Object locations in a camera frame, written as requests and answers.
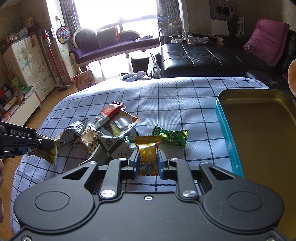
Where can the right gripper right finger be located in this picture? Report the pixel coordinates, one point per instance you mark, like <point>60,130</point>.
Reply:
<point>179,171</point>

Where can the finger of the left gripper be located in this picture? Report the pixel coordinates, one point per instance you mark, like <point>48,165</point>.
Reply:
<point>44,144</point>

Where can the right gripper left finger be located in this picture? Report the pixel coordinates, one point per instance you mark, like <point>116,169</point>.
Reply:
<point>117,171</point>

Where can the green yellow snack bag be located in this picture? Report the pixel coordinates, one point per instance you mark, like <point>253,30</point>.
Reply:
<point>48,155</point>

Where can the white green snack packet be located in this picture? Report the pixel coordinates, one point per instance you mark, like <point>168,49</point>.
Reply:
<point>114,147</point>

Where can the yellow orange candy packet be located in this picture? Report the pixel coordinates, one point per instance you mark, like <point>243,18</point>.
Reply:
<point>147,147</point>

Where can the black white snack packet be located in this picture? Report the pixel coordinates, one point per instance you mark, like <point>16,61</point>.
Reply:
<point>72,131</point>

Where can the green candy packet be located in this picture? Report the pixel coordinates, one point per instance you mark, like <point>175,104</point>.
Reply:
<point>169,137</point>

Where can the leopard print snack packet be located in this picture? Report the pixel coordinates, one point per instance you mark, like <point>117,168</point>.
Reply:
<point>88,140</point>

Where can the yellow silver snack packet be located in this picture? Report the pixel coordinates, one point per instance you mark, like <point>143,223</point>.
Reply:
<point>122,122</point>

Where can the red white snack bar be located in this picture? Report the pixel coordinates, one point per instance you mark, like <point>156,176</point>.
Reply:
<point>106,114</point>

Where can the blue checkered tablecloth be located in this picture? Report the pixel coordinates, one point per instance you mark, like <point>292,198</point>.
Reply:
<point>172,103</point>

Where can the tree print paper bag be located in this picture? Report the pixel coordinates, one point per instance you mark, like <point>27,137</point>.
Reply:
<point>83,80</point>

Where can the white cartoon cabinet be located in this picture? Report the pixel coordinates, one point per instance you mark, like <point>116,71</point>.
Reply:
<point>26,60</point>

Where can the white headphones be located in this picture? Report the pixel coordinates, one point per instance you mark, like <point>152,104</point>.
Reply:
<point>131,77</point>

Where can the teal and gold tin box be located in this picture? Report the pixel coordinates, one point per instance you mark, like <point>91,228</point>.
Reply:
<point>259,130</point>

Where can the purple chaise lounge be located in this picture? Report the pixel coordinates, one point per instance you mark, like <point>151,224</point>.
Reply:
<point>87,48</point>

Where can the red stick vacuum cleaner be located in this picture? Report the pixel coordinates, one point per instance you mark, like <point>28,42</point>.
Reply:
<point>47,42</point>

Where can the black leather sofa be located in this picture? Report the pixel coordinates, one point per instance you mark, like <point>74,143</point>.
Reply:
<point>230,60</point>

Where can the round colourful dartboard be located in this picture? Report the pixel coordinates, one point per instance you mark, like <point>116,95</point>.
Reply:
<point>63,34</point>

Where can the patterned curtain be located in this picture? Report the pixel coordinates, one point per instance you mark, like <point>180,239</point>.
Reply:
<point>70,14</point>

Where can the round orange pink plush cushion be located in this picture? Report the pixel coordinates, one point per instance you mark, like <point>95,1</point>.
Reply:
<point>292,77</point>

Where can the magenta cushion left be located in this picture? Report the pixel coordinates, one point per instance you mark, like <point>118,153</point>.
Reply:
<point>268,40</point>

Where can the framed penguin picture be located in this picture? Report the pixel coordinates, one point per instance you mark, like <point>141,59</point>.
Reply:
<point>222,10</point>

